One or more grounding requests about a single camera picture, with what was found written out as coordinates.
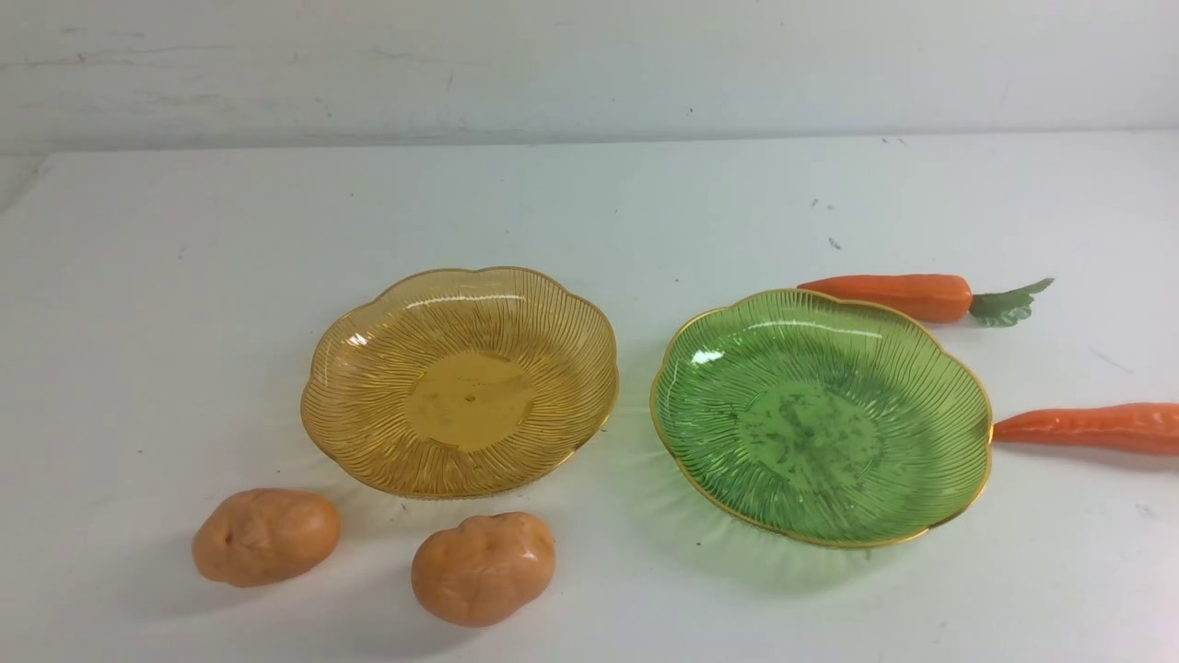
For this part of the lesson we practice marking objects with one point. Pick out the toy potato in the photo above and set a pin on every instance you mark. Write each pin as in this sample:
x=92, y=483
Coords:
x=485, y=569
x=266, y=536

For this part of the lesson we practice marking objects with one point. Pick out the toy carrot with leaf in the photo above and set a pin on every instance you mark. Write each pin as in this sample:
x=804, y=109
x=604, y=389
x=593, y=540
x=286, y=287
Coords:
x=1143, y=428
x=933, y=298

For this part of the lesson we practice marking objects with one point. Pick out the amber glass flower plate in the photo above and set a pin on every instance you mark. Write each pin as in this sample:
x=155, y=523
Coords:
x=458, y=384

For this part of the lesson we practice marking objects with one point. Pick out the green glass flower plate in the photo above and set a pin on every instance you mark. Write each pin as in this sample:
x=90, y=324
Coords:
x=838, y=423

